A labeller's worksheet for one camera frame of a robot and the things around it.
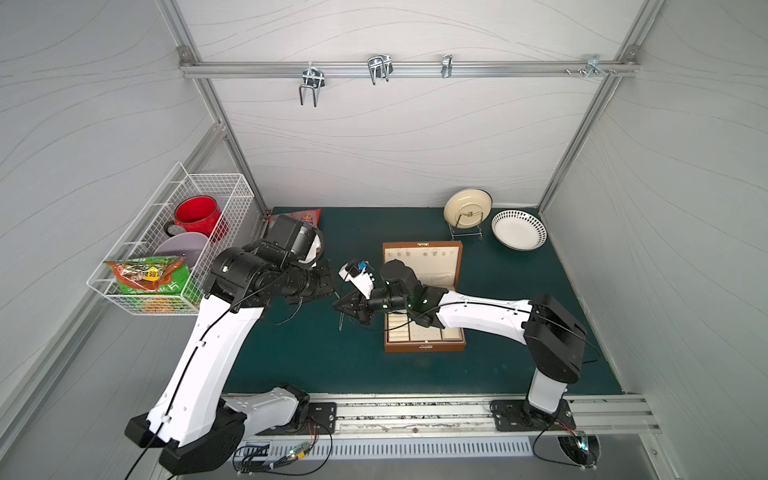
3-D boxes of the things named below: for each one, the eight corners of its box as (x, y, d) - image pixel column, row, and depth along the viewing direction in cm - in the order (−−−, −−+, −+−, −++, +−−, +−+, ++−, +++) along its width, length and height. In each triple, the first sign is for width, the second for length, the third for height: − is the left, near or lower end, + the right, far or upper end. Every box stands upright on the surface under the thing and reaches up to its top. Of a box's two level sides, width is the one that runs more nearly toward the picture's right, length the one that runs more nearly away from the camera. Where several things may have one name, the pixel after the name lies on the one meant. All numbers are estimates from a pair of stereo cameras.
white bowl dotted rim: (498, 250, 109) (500, 245, 107) (487, 214, 121) (489, 209, 119) (549, 250, 109) (553, 245, 107) (534, 214, 121) (536, 209, 119)
